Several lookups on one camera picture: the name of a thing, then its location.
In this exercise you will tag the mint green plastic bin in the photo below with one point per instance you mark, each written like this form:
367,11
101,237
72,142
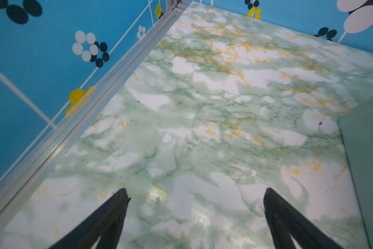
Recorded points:
357,132

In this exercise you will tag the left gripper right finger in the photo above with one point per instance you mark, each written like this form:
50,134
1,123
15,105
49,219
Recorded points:
288,225

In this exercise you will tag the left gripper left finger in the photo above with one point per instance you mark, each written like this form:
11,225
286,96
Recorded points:
103,227

